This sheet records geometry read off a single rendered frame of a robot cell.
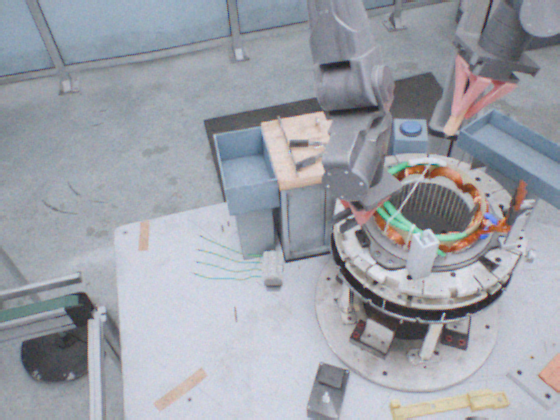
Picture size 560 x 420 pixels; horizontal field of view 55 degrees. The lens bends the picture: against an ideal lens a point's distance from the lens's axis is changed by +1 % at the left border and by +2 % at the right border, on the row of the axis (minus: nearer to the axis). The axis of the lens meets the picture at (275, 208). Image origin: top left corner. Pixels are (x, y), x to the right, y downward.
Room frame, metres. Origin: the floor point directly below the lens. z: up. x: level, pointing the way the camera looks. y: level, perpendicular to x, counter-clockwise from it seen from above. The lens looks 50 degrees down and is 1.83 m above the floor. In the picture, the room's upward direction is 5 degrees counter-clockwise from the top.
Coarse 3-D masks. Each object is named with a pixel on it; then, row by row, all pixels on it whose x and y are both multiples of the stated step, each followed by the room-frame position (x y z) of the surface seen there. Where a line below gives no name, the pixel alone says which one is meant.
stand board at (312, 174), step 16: (320, 112) 0.92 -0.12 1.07; (272, 128) 0.88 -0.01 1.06; (288, 128) 0.88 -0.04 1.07; (304, 128) 0.87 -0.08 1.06; (272, 144) 0.83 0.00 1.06; (272, 160) 0.78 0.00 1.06; (288, 160) 0.78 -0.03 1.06; (320, 160) 0.77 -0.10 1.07; (288, 176) 0.73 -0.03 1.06; (304, 176) 0.73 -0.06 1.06; (320, 176) 0.73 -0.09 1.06
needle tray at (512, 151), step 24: (480, 120) 0.86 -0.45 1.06; (504, 120) 0.85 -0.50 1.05; (456, 144) 0.82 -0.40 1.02; (480, 144) 0.78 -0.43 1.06; (504, 144) 0.81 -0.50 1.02; (528, 144) 0.80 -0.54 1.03; (552, 144) 0.76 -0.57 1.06; (504, 168) 0.73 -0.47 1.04; (528, 168) 0.74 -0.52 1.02; (552, 168) 0.73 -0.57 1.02; (528, 192) 0.69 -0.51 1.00; (552, 192) 0.65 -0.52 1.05; (528, 216) 0.73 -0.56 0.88
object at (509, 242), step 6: (516, 222) 0.50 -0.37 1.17; (522, 222) 0.50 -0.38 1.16; (516, 228) 0.50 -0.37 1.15; (510, 234) 0.50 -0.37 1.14; (516, 234) 0.50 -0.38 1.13; (498, 240) 0.51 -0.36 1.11; (504, 240) 0.50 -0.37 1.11; (510, 240) 0.50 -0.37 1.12; (504, 246) 0.49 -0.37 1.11; (510, 246) 0.49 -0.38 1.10; (516, 246) 0.50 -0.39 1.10
